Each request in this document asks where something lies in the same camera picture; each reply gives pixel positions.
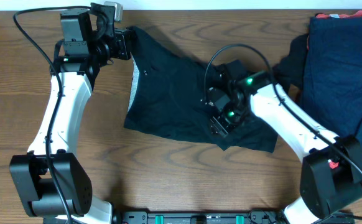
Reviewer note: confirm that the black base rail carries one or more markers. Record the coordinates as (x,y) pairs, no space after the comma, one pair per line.
(199,218)

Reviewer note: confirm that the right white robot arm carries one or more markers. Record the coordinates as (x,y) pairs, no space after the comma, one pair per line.
(331,177)

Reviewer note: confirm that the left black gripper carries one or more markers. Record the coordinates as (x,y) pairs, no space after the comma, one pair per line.
(124,43)

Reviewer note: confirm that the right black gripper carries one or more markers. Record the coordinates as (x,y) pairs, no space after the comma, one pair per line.
(222,127)

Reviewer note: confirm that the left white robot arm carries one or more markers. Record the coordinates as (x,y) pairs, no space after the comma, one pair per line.
(49,179)

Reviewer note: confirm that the navy blue folded garment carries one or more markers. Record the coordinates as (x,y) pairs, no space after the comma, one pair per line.
(342,84)

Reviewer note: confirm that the dark teal black shorts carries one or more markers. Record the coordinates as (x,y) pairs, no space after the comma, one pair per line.
(166,100)

